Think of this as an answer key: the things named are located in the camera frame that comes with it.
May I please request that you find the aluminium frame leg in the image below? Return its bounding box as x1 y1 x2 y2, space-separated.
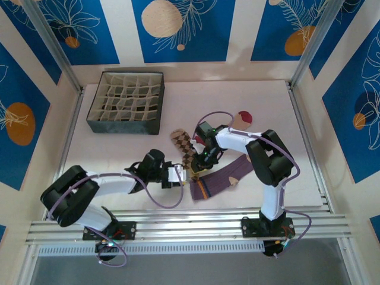
16 245 40 285
337 237 365 285

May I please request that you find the purple striped sock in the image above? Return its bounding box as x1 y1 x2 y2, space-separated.
189 154 255 202

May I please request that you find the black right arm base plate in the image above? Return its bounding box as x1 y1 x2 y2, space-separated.
240 218 295 239

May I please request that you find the aluminium side rail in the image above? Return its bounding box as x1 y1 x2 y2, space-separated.
286 83 335 213
43 88 86 221

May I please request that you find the dark organizer box with dividers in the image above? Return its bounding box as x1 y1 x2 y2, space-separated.
85 70 165 136

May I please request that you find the aluminium front mounting rail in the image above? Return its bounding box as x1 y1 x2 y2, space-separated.
25 209 356 246

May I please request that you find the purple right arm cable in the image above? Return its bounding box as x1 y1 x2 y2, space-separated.
192 110 312 258

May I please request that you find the brown argyle sock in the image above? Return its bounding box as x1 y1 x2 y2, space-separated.
169 128 197 173

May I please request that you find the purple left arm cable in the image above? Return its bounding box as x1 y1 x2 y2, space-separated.
46 166 185 268

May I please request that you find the aluminium corner post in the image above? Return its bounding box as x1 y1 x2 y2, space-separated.
290 0 347 89
22 0 83 93

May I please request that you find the black controller module with LED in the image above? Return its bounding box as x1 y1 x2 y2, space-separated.
94 240 118 262
262 239 290 258

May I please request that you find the beige sock with red toe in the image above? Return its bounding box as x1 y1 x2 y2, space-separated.
228 110 254 131

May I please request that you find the white slotted cable duct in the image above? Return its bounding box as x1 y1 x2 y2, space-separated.
37 240 265 258

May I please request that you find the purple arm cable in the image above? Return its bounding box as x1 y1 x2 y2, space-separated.
192 110 312 258
46 166 185 268

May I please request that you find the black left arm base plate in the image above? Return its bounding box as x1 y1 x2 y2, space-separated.
82 221 137 241

